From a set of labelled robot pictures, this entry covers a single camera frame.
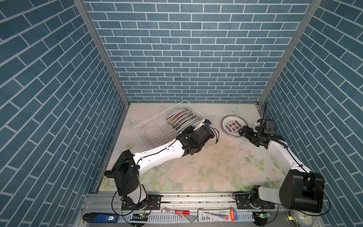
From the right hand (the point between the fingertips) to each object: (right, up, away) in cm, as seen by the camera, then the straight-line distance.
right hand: (243, 132), depth 88 cm
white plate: (-2, +4, +17) cm, 18 cm away
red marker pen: (-41, -38, -18) cm, 58 cm away
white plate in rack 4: (-44, +13, +8) cm, 46 cm away
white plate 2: (-36, +6, +1) cm, 36 cm away
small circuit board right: (+3, -40, -17) cm, 44 cm away
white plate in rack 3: (-42, +12, +6) cm, 44 cm away
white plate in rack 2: (-41, +10, +5) cm, 42 cm away
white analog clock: (+19, -38, -22) cm, 48 cm away
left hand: (-33, +3, -8) cm, 34 cm away
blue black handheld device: (-76, -38, -22) cm, 88 cm away
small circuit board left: (-59, -42, -16) cm, 75 cm away
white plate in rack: (-39, +9, +3) cm, 40 cm away
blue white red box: (-20, -39, -18) cm, 48 cm away
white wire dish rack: (-51, +3, +16) cm, 54 cm away
